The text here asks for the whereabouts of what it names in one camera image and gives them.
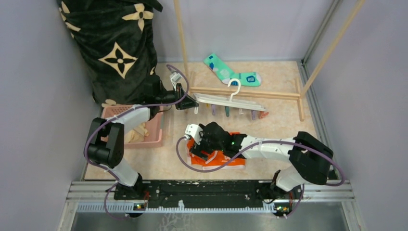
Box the white multi-clip hanger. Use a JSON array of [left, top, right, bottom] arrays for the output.
[[193, 79, 267, 112]]

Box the wooden drying rack frame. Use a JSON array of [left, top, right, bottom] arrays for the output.
[[159, 0, 364, 121]]

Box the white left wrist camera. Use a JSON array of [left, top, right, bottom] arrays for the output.
[[170, 72, 183, 90]]

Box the green blue patterned sock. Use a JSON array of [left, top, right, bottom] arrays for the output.
[[203, 53, 262, 87]]

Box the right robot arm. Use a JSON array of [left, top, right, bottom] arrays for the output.
[[185, 122, 333, 198]]

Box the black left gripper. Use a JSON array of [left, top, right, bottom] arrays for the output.
[[155, 83, 199, 110]]

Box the orange underwear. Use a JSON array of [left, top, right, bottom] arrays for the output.
[[186, 138, 246, 170]]

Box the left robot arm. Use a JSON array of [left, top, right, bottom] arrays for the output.
[[84, 75, 199, 199]]

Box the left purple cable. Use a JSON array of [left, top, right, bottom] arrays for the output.
[[83, 64, 190, 220]]

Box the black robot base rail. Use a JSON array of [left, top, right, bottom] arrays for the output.
[[113, 178, 304, 209]]

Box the teal clothes peg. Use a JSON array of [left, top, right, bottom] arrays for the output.
[[225, 106, 230, 117]]

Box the black floral blanket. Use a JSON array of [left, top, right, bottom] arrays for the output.
[[57, 0, 163, 104]]

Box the pink plastic basket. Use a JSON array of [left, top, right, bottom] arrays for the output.
[[101, 105, 164, 149]]

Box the beige cloth in basket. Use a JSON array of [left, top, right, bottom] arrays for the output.
[[125, 123, 150, 143]]

